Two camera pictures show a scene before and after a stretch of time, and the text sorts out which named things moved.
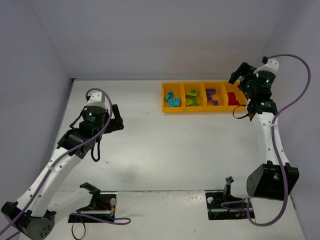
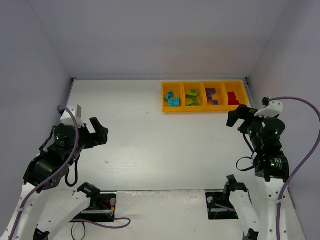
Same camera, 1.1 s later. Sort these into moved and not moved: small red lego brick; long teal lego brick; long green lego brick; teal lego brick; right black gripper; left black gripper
Moved: left black gripper; right black gripper
Not moved: small red lego brick; long green lego brick; long teal lego brick; teal lego brick
